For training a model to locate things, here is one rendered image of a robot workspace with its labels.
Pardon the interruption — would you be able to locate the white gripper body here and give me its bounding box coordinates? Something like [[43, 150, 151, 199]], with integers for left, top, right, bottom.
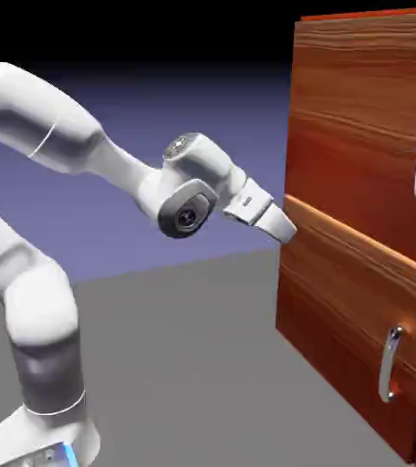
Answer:
[[255, 202, 297, 244]]

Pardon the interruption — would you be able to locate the reddish wooden cabinet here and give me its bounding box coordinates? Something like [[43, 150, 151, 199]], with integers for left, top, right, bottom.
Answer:
[[276, 5, 416, 467]]

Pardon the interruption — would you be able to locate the small wooden cabinet door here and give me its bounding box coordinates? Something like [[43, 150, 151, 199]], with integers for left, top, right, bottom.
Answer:
[[276, 194, 416, 464]]

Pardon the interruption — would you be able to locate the large wooden cabinet door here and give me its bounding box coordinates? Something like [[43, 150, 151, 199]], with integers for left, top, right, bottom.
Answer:
[[284, 11, 416, 275]]

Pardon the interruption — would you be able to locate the short curved metal handle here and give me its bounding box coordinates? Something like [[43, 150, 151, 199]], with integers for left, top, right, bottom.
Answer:
[[378, 325, 404, 404]]

